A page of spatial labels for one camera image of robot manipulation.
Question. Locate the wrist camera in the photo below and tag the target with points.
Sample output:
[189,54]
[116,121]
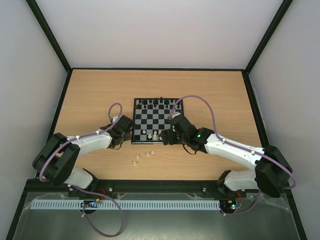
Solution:
[173,115]
[114,119]

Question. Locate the grey slotted cable duct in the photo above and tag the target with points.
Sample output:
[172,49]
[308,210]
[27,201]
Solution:
[55,204]

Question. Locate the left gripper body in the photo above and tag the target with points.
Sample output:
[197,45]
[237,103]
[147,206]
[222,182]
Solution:
[126,137]

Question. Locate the black and silver chessboard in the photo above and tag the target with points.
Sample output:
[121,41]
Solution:
[155,119]

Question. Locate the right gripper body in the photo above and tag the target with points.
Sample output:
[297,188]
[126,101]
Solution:
[168,136]

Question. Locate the black aluminium frame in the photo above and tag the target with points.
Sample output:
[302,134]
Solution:
[154,186]

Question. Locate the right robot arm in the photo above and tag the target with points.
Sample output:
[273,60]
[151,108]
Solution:
[267,169]

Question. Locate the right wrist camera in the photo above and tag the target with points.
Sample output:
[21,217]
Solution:
[173,115]

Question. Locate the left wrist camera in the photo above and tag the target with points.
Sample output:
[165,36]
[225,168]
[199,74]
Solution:
[114,119]

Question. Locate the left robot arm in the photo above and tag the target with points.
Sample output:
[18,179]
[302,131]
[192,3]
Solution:
[55,163]

